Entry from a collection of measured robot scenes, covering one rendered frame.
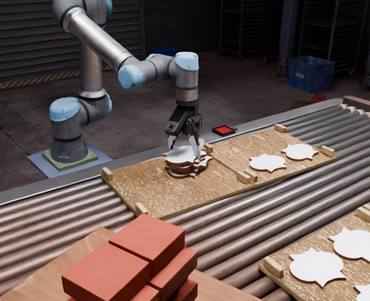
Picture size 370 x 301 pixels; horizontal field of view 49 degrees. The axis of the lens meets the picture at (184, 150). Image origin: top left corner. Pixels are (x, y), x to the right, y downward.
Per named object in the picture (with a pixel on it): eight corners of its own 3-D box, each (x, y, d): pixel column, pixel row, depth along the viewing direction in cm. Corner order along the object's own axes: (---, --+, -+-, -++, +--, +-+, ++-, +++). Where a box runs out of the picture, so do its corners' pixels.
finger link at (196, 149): (211, 152, 143) (201, 128, 142) (203, 159, 139) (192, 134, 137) (205, 154, 145) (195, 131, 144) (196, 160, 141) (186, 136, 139)
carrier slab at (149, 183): (101, 177, 146) (100, 172, 145) (196, 151, 166) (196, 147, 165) (145, 227, 119) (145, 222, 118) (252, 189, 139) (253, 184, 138)
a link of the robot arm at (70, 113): (45, 133, 163) (40, 101, 157) (72, 122, 173) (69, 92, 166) (64, 142, 157) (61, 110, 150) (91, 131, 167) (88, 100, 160)
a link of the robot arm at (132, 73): (37, -16, 134) (139, 71, 120) (64, -19, 141) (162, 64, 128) (33, 15, 141) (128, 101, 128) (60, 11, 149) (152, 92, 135)
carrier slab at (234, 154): (199, 150, 166) (199, 147, 165) (274, 131, 185) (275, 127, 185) (255, 189, 139) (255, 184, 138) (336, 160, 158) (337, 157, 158)
